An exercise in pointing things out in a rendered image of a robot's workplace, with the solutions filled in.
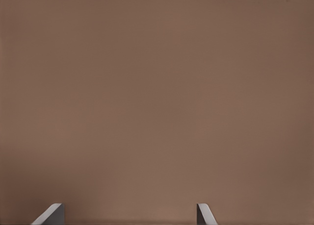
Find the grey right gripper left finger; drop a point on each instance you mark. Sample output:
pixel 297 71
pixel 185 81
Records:
pixel 52 215

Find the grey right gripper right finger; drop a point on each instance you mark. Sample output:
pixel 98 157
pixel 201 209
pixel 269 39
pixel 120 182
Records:
pixel 205 214

